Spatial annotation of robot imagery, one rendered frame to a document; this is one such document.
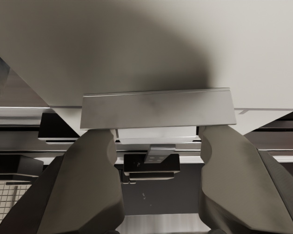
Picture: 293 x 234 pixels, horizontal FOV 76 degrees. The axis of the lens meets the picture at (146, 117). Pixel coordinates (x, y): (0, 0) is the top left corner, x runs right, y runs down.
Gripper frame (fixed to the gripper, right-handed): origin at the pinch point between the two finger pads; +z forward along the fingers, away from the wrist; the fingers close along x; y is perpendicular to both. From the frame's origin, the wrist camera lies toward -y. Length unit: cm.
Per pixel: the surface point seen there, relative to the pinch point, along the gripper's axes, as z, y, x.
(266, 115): 2.3, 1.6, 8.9
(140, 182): 37, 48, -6
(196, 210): 31, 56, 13
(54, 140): 7.1, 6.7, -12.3
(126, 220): 0.6, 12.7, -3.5
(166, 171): 17.5, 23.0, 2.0
